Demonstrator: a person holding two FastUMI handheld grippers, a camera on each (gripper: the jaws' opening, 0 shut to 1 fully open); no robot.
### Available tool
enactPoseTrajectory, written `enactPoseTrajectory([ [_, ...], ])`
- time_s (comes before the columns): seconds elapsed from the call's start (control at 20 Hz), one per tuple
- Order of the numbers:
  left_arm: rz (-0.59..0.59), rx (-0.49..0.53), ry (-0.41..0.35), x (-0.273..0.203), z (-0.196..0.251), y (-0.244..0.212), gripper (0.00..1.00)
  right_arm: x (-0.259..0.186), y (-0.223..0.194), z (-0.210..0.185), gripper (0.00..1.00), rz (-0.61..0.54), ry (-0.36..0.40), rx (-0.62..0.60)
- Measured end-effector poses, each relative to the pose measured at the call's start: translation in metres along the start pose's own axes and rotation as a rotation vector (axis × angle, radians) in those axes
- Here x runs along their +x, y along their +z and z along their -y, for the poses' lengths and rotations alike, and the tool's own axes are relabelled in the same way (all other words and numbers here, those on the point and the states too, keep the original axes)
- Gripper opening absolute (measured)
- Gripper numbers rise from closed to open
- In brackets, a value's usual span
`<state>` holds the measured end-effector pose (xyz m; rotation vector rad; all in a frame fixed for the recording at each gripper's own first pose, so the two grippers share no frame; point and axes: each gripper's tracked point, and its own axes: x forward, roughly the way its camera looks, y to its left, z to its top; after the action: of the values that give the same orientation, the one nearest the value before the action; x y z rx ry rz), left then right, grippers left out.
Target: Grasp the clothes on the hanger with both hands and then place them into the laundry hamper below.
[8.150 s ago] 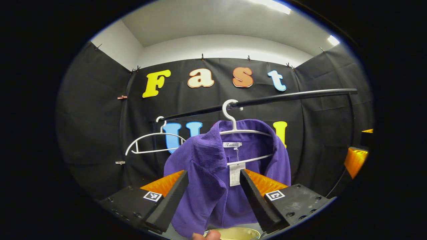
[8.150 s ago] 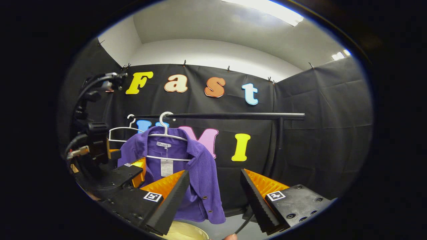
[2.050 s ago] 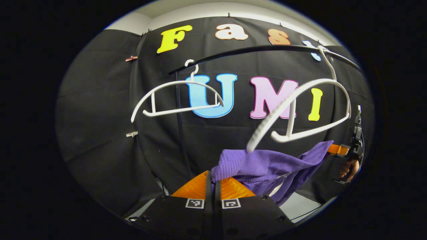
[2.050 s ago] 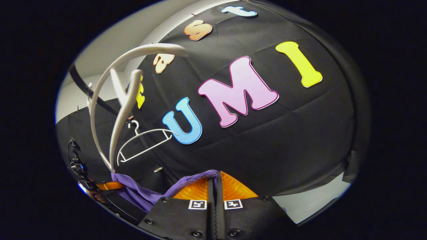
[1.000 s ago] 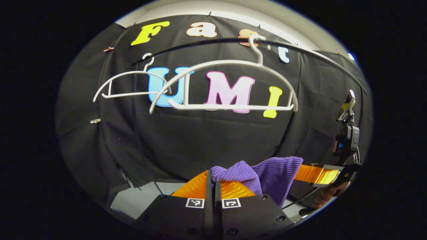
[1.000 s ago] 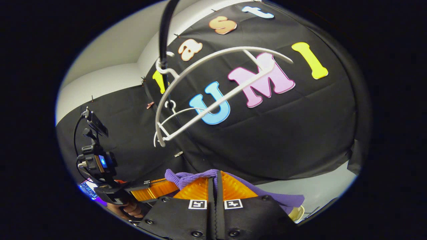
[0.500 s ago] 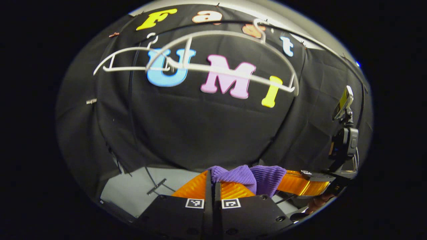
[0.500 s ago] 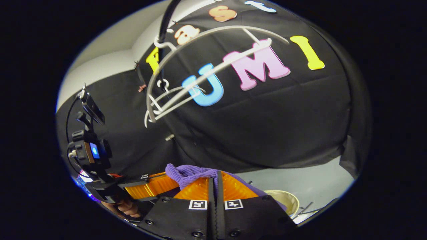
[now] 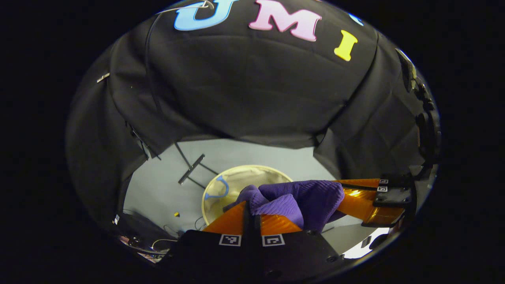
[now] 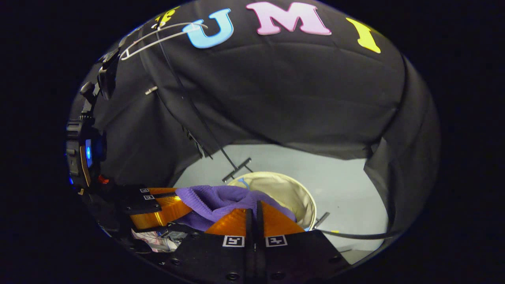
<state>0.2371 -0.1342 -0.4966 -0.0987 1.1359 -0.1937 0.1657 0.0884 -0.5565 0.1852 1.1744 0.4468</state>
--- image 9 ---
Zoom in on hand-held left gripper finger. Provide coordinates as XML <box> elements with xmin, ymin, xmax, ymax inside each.
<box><xmin>256</xmin><ymin>214</ymin><xmax>344</xmax><ymax>278</ymax></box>
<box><xmin>160</xmin><ymin>201</ymin><xmax>256</xmax><ymax>278</ymax></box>

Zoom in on cream laundry hamper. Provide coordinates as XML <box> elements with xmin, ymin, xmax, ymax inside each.
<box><xmin>201</xmin><ymin>165</ymin><xmax>294</xmax><ymax>226</ymax></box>

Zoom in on purple corduroy shirt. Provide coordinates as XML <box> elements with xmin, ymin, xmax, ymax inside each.
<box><xmin>223</xmin><ymin>180</ymin><xmax>346</xmax><ymax>233</ymax></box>

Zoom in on black clothes rack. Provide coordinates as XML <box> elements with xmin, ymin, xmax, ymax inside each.
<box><xmin>174</xmin><ymin>142</ymin><xmax>220</xmax><ymax>191</ymax></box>

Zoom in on white clothes hanger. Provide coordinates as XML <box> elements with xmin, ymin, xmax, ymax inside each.
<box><xmin>158</xmin><ymin>0</ymin><xmax>215</xmax><ymax>15</ymax></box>

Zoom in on black backdrop cloth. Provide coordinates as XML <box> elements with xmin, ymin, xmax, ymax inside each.
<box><xmin>65</xmin><ymin>0</ymin><xmax>434</xmax><ymax>229</ymax></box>

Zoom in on dark cable bundle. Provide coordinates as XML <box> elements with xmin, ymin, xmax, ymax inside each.
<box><xmin>112</xmin><ymin>209</ymin><xmax>179</xmax><ymax>262</ymax></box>

